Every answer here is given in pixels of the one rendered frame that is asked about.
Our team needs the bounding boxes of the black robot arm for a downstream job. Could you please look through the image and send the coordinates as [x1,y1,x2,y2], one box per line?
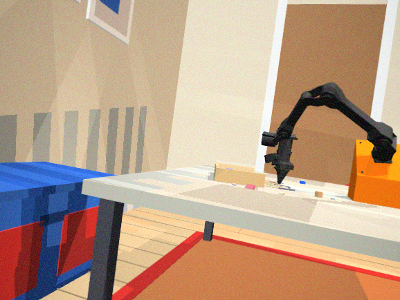
[261,82,397,164]

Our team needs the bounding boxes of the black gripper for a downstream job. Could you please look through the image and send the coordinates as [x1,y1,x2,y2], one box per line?
[271,148,294,184]

